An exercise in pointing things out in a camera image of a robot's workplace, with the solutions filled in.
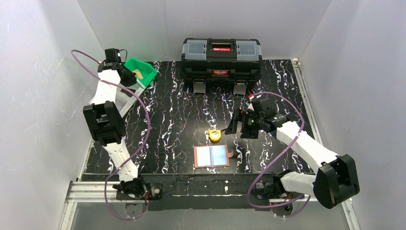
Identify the green plastic bin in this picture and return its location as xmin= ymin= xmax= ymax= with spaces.
xmin=124 ymin=57 xmax=158 ymax=88

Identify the yellow tape measure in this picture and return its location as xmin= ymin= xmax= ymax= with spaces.
xmin=209 ymin=129 xmax=222 ymax=142

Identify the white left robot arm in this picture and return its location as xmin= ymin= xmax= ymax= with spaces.
xmin=83 ymin=48 xmax=138 ymax=183

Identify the pink leather card holder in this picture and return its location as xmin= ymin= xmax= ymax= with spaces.
xmin=193 ymin=145 xmax=232 ymax=168

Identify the black toolbox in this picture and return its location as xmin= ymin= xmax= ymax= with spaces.
xmin=180 ymin=38 xmax=263 ymax=95

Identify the white bin near green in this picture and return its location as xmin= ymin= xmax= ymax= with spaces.
xmin=115 ymin=84 xmax=146 ymax=117

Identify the aluminium frame rail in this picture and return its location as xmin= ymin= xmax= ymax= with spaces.
xmin=59 ymin=180 xmax=360 ymax=230

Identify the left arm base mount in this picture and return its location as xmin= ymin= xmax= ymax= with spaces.
xmin=113 ymin=177 xmax=163 ymax=201

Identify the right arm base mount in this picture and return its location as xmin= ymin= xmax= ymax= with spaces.
xmin=251 ymin=170 xmax=298 ymax=218

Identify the orange credit card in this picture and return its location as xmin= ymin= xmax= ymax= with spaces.
xmin=132 ymin=69 xmax=144 ymax=80

